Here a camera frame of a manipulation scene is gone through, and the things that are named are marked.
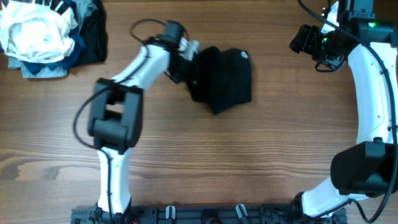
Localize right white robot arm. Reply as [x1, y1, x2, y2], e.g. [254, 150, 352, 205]
[290, 19, 397, 219]

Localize dark blue garment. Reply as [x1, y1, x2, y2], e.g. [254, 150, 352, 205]
[23, 1, 86, 75]

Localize black garment on pile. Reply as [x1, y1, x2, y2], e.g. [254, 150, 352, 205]
[73, 0, 108, 67]

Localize black white striped garment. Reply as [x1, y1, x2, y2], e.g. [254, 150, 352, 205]
[1, 0, 76, 16]

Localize black t-shirt with logo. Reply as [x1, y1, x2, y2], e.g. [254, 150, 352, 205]
[185, 46, 252, 114]

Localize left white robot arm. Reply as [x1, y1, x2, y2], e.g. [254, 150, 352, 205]
[88, 40, 200, 217]

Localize grey garment on pile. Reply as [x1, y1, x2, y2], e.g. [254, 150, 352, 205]
[7, 0, 98, 79]

